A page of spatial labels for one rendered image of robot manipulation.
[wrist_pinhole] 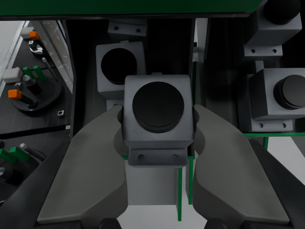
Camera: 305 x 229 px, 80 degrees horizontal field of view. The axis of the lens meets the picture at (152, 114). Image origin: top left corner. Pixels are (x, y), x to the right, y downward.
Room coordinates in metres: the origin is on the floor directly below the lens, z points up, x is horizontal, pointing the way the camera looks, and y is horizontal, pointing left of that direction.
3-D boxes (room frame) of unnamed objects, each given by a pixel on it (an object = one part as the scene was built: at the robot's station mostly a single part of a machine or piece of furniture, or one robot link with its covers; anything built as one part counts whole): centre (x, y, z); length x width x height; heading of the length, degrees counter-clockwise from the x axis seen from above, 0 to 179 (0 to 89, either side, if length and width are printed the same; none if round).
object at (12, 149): (0.16, 0.29, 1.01); 0.01 x 0.01 x 0.05; 9
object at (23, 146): (0.15, 0.25, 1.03); 0.01 x 0.01 x 0.08
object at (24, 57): (0.61, 0.37, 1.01); 0.24 x 0.24 x 0.13; 9
